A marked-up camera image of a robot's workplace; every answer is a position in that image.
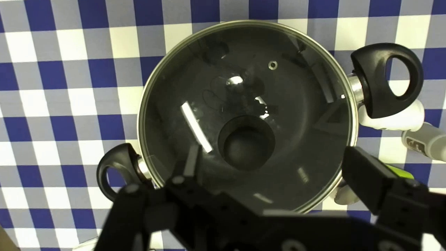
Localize glass pot lid black knob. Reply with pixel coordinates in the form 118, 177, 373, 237
137, 20, 358, 215

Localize small white object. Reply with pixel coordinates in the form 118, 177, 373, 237
331, 179, 360, 207

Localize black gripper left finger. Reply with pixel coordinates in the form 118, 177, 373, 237
94, 144, 220, 251

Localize small green object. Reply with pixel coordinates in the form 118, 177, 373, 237
381, 162, 415, 181

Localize steel pot black handles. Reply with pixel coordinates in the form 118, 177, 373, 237
94, 18, 425, 216

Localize grey marker tube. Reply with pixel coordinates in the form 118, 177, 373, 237
401, 123, 446, 163

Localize blue white checkered tablecloth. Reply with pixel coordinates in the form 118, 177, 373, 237
0, 0, 446, 251

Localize white plastic object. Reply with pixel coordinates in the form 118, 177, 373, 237
356, 95, 426, 133

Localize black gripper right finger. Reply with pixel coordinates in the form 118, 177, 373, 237
341, 145, 446, 251

